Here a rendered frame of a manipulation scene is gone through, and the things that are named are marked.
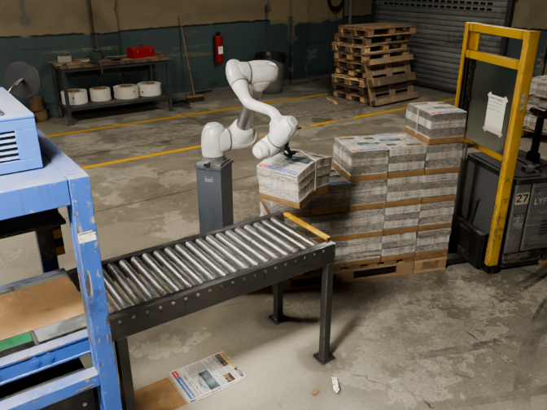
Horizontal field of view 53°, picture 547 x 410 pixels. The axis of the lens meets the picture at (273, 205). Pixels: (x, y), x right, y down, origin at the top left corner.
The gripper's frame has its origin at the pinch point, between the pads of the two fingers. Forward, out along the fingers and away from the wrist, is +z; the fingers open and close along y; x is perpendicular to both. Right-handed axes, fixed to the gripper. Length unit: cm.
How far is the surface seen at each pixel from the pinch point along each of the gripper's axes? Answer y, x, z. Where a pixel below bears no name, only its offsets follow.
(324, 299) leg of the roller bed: 87, 37, -18
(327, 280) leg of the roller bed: 73, 38, -19
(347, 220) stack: 71, 7, 68
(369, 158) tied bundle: 24, 15, 76
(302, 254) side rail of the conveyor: 52, 31, -38
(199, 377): 134, -13, -70
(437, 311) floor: 123, 81, 77
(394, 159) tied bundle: 25, 28, 91
